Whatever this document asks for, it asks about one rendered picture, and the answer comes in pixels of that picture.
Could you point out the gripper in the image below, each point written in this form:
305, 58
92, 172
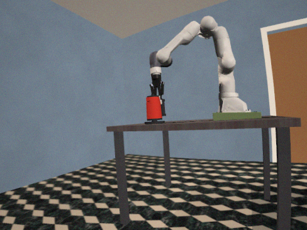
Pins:
156, 81

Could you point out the red electric kettle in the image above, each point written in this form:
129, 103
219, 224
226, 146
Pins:
155, 110

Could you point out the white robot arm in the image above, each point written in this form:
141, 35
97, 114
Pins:
228, 98

